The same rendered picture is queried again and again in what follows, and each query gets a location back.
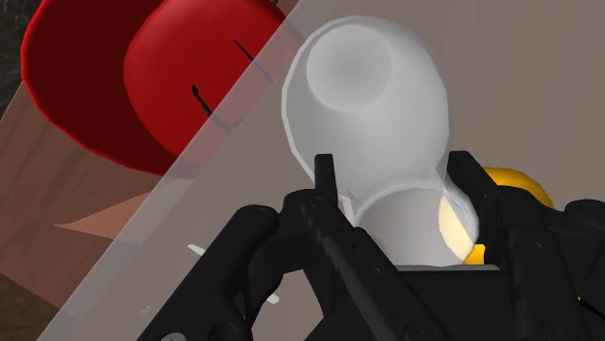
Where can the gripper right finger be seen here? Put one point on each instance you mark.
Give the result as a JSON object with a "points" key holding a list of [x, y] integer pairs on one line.
{"points": [[529, 245]]}

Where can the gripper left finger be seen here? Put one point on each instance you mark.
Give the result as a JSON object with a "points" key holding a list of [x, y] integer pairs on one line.
{"points": [[264, 264]]}

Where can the translucent white vase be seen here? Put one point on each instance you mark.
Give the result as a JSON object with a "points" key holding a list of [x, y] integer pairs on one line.
{"points": [[368, 118]]}

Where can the yellow round fruit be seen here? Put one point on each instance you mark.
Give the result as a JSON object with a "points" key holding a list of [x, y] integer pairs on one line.
{"points": [[520, 182]]}

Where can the red apple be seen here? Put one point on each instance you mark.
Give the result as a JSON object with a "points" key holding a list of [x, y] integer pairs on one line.
{"points": [[189, 71]]}

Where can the red bowl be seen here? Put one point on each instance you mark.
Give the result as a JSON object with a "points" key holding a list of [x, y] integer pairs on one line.
{"points": [[71, 80]]}

